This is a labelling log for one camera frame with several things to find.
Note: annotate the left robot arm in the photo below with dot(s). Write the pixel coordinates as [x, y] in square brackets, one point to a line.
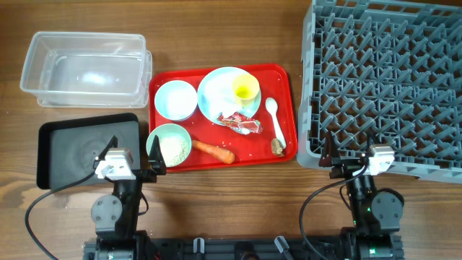
[116, 215]

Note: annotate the white plastic spoon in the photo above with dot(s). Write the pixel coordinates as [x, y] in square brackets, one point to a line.
[272, 108]

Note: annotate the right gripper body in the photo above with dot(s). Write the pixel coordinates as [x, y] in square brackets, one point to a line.
[348, 170]

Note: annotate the yellow plastic cup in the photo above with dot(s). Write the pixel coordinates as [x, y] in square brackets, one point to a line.
[245, 89]

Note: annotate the brown food scrap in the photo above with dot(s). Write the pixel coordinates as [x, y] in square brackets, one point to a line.
[276, 148]

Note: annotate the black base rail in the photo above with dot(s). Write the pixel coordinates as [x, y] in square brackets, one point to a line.
[331, 247]

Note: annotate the red serving tray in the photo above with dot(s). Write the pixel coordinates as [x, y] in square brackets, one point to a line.
[249, 149]

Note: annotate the clear plastic bin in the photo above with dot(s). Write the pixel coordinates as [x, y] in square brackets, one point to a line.
[88, 70]

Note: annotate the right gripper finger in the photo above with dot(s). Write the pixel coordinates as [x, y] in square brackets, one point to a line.
[372, 139]
[330, 155]

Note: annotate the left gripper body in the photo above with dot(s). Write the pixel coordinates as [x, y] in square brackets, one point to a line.
[148, 176]

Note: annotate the orange carrot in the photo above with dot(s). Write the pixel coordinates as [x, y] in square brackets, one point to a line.
[223, 155]

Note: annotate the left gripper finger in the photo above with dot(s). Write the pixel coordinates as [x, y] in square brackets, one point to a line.
[155, 157]
[113, 143]

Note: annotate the light blue bowl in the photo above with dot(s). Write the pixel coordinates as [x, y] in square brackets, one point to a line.
[176, 100]

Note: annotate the red snack wrapper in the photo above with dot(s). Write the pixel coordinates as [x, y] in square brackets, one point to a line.
[241, 124]

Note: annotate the green bowl with rice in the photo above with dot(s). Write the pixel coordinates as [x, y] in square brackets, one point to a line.
[174, 141]

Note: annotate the black plastic tray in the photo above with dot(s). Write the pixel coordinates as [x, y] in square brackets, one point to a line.
[67, 149]

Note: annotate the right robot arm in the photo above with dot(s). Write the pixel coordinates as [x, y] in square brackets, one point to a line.
[376, 213]

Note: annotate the light blue plate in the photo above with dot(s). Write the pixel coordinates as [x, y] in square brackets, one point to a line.
[248, 111]

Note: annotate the grey dishwasher rack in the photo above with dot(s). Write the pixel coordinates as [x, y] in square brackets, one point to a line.
[391, 67]

